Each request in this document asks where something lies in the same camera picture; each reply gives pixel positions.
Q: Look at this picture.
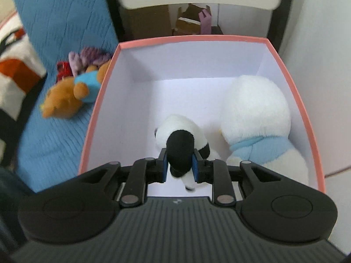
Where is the small purple box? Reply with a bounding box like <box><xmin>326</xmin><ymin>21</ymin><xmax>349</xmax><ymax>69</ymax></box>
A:
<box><xmin>199</xmin><ymin>7</ymin><xmax>212</xmax><ymax>34</ymax></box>

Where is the brown bear plush blue shirt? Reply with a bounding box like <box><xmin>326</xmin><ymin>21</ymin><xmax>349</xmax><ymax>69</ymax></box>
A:
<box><xmin>40</xmin><ymin>60</ymin><xmax>111</xmax><ymax>119</ymax></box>

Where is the small red black plush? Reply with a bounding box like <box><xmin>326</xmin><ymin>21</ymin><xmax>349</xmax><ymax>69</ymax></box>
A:
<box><xmin>56</xmin><ymin>61</ymin><xmax>73</xmax><ymax>83</ymax></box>

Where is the black and white plush dog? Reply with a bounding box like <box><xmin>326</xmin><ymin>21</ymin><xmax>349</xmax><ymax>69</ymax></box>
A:
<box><xmin>154</xmin><ymin>114</ymin><xmax>220</xmax><ymax>192</ymax></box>

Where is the white plush with blue scarf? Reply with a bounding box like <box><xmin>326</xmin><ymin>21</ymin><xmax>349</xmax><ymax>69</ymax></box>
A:
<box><xmin>220</xmin><ymin>75</ymin><xmax>309</xmax><ymax>185</ymax></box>

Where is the purple bunny plush with ribbon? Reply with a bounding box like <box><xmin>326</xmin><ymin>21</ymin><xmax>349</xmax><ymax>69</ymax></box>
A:
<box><xmin>68</xmin><ymin>46</ymin><xmax>112</xmax><ymax>77</ymax></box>

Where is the blue quilted cushion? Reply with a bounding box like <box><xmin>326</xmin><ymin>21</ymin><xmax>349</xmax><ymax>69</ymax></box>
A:
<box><xmin>14</xmin><ymin>0</ymin><xmax>118</xmax><ymax>192</ymax></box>

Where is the brown cardboard box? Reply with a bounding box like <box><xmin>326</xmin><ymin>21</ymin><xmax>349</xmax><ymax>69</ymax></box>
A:
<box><xmin>173</xmin><ymin>4</ymin><xmax>211</xmax><ymax>36</ymax></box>

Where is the white orange black blanket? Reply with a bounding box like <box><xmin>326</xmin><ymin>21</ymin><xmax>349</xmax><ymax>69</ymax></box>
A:
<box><xmin>1</xmin><ymin>12</ymin><xmax>47</xmax><ymax>167</ymax></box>

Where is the pink cardboard box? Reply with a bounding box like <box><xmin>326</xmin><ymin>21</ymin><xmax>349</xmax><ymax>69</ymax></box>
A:
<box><xmin>79</xmin><ymin>35</ymin><xmax>326</xmax><ymax>192</ymax></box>

